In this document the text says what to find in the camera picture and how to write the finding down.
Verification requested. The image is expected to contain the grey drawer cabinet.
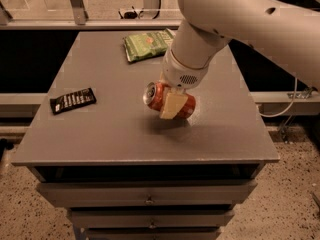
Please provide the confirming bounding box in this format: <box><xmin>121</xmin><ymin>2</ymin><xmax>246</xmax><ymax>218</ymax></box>
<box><xmin>13</xmin><ymin>31</ymin><xmax>279</xmax><ymax>240</ymax></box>

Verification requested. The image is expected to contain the black snack bar wrapper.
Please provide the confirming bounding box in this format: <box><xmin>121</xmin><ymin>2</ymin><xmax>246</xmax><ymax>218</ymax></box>
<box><xmin>50</xmin><ymin>88</ymin><xmax>97</xmax><ymax>115</ymax></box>

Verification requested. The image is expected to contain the white cable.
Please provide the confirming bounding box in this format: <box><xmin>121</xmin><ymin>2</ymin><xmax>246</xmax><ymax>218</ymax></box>
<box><xmin>259</xmin><ymin>77</ymin><xmax>298</xmax><ymax>119</ymax></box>

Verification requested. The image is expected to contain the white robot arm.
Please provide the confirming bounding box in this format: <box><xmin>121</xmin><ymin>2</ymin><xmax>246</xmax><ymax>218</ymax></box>
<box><xmin>160</xmin><ymin>0</ymin><xmax>320</xmax><ymax>119</ymax></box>

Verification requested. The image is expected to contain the red coke can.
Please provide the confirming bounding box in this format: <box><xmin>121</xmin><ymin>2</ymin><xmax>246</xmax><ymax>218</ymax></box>
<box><xmin>143</xmin><ymin>82</ymin><xmax>196</xmax><ymax>119</ymax></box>

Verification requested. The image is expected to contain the metal window railing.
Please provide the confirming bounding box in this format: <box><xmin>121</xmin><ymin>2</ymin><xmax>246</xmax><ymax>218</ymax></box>
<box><xmin>0</xmin><ymin>0</ymin><xmax>182</xmax><ymax>31</ymax></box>

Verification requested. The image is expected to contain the green chip bag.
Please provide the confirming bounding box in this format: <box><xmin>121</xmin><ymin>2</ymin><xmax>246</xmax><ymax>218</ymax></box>
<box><xmin>123</xmin><ymin>29</ymin><xmax>175</xmax><ymax>63</ymax></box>

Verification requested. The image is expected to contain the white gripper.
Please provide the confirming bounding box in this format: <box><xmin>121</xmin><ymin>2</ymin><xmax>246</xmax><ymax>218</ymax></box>
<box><xmin>160</xmin><ymin>48</ymin><xmax>210</xmax><ymax>119</ymax></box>

